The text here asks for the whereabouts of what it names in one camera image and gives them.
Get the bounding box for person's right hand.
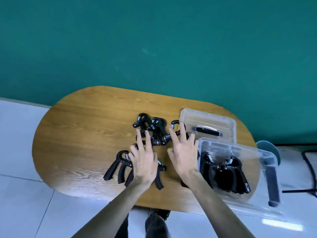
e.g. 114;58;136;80
167;122;200;181

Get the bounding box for person's left hand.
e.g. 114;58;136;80
129;129;159;189

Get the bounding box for clear plastic box lid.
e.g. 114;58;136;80
179;108;237;145

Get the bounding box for teal round stool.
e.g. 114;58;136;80
256;140;282;169

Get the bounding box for person's right forearm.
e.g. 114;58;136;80
182;170;256;238

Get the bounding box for clear plastic storage box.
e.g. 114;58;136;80
197;137;284;218

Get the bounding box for black hand grip strengthener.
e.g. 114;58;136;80
124;159;167;190
103;150;132;184
136;134;169;147
169;120;187;137
148;117;167;137
217;157;251;195
199;151;221;189
161;130;196;144
133;113;151;132

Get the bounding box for person's dark trousers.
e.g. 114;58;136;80
114;209;172;238

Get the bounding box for black metal stand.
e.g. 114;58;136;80
282;150;317;198

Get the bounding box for person's left forearm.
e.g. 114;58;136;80
70;179;152;238

